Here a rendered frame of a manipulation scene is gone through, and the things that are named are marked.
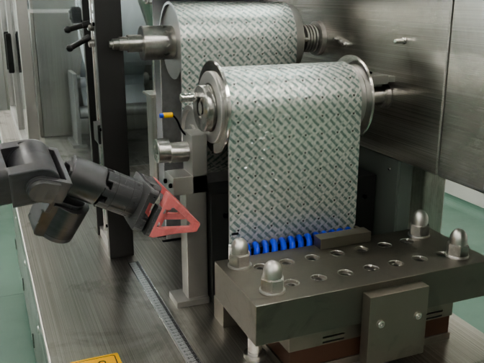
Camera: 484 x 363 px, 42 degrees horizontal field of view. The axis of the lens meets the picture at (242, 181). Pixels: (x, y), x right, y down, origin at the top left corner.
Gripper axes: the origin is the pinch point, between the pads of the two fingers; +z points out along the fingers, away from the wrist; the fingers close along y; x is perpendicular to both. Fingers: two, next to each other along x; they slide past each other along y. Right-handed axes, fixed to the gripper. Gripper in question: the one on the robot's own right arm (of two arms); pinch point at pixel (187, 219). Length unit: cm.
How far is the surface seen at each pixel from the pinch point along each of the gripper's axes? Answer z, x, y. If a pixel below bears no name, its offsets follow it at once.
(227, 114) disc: -1.4, 17.0, -0.2
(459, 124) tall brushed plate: 28.9, 30.9, 11.5
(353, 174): 24.6, 17.0, -1.5
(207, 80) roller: -4.0, 20.5, -7.9
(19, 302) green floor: 28, -109, -206
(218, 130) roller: -0.6, 14.3, -2.9
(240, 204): 7.5, 5.0, -1.0
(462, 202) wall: 285, 30, -244
